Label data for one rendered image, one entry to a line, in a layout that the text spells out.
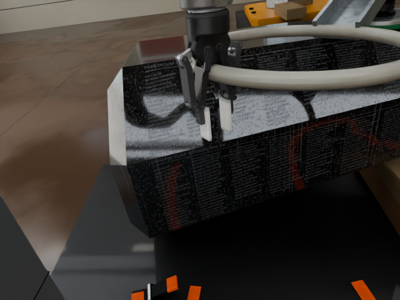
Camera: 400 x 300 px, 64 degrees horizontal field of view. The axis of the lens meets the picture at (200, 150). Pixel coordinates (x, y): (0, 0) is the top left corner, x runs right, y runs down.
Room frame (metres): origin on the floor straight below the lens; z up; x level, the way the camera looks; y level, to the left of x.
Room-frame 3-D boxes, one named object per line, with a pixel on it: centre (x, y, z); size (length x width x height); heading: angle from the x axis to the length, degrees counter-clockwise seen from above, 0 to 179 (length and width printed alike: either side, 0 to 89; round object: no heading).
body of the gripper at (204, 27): (0.58, -0.05, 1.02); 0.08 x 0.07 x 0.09; 120
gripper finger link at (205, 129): (0.55, -0.02, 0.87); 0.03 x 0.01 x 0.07; 30
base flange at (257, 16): (2.00, -0.65, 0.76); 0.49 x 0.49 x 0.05; 84
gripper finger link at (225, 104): (0.58, -0.06, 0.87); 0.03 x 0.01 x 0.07; 30
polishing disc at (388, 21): (1.14, -0.70, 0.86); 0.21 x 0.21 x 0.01
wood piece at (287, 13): (1.75, -0.58, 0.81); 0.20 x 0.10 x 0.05; 2
